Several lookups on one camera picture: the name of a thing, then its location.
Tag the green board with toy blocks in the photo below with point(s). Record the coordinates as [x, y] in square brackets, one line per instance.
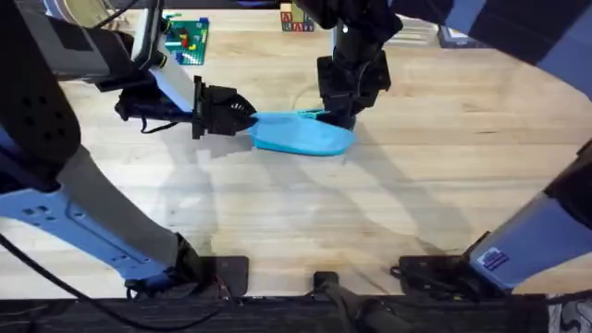
[192, 46]

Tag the dark blue box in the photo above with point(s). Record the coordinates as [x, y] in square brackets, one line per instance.
[460, 38]

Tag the black centre mount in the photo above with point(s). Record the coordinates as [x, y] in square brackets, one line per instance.
[326, 282]

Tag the blue soft zip bag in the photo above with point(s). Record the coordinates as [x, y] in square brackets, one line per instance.
[296, 136]

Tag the black left wrist plate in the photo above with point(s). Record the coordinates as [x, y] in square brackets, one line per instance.
[199, 99]

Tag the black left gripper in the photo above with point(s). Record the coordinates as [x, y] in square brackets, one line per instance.
[217, 113]

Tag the black rail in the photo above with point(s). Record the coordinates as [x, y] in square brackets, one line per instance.
[277, 319]

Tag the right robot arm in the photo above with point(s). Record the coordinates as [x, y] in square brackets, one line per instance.
[532, 240]

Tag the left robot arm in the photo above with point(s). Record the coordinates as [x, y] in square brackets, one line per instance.
[28, 115]

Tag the white box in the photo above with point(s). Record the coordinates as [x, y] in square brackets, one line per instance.
[411, 32]

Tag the stack of alphabet blocks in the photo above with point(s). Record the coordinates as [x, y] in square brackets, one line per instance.
[296, 20]

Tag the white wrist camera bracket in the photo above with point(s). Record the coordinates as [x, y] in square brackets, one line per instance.
[175, 88]

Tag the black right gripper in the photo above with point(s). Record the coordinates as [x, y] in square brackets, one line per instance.
[356, 32]

